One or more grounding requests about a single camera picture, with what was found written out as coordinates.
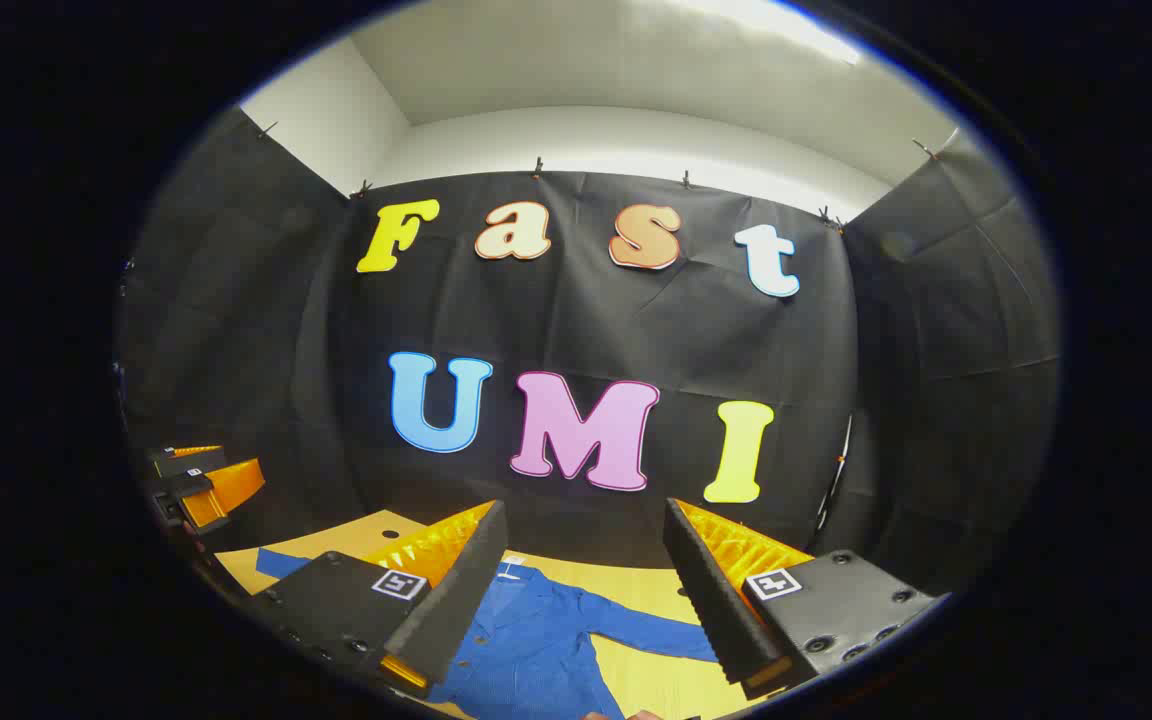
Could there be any row of small cloth clips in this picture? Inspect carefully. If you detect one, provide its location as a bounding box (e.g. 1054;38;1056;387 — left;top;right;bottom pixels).
256;120;937;231

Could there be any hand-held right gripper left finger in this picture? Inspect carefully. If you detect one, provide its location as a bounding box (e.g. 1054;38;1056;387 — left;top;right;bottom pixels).
241;500;509;701

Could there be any blue jacket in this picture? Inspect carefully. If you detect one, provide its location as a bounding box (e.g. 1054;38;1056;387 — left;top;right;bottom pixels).
256;548;722;720

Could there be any white cable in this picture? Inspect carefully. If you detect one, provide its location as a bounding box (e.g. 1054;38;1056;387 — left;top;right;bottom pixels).
816;413;854;531

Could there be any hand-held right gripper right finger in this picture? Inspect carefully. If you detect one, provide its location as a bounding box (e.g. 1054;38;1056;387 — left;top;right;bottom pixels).
663;498;940;701

